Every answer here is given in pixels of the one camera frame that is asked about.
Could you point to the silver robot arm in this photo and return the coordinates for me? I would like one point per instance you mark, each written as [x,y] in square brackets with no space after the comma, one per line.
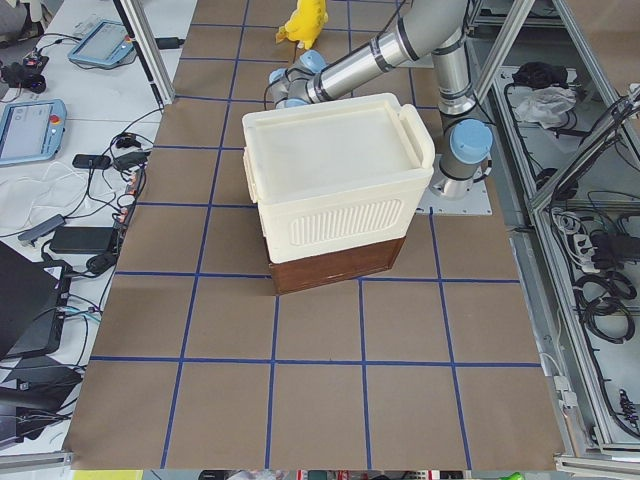
[433,28]

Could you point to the dark wooden drawer cabinet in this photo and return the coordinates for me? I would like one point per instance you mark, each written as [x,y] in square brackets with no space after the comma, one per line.
[315,271]

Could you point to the cream plastic storage box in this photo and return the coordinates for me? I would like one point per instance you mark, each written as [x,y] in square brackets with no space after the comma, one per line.
[338,175]

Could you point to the yellow plush dinosaur toy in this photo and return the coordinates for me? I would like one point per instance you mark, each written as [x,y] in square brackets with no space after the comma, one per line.
[305,23]

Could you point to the black power brick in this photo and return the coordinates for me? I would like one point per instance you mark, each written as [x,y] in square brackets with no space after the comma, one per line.
[81,240]

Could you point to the crumpled white cloth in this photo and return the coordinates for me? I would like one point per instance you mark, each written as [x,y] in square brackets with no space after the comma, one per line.
[548,107]

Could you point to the black cloth bundle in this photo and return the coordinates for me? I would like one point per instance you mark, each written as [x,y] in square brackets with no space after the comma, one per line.
[540,75]

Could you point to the blue teach pendant upper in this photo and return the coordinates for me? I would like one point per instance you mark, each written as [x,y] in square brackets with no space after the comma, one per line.
[106,46]

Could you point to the blue teach pendant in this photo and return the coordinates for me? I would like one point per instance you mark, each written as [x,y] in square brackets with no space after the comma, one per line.
[106,46]
[32,131]

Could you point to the black laptop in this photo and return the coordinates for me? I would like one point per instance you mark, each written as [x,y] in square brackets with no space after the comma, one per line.
[32,297]

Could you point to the blue teach pendant lower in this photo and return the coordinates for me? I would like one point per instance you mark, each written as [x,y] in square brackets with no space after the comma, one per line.
[32,131]

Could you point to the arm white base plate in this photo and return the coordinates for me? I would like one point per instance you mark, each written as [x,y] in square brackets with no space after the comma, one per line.
[448,197]

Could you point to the aluminium frame rack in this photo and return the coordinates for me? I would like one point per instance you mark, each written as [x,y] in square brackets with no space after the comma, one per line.
[574,208]

